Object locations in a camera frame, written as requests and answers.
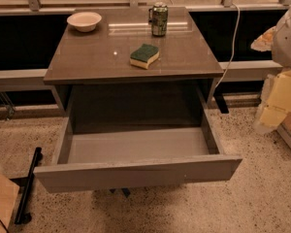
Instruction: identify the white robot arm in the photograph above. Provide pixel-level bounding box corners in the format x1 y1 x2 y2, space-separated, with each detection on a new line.
251 7 291 134

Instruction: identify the grey cabinet with glossy top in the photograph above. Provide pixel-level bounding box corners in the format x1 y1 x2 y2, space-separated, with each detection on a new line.
45 8 222 134

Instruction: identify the green and yellow sponge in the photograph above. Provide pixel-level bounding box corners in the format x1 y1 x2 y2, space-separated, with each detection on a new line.
130 44 159 69

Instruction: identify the open grey top drawer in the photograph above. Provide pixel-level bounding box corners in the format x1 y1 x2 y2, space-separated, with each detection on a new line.
33 86 243 194

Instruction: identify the black bar on floor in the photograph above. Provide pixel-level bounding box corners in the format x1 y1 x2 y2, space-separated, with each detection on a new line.
15 147 43 224

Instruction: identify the white cable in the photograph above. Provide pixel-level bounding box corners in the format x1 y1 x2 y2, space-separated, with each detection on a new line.
214 2 242 89

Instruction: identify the green soda can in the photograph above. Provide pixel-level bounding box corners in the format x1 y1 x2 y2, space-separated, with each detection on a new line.
148 2 168 37

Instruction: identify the cardboard box at left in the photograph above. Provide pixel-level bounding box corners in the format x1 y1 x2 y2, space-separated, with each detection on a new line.
0 173 19 233

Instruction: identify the white bowl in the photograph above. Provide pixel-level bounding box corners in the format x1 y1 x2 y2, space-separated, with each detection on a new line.
67 12 102 33

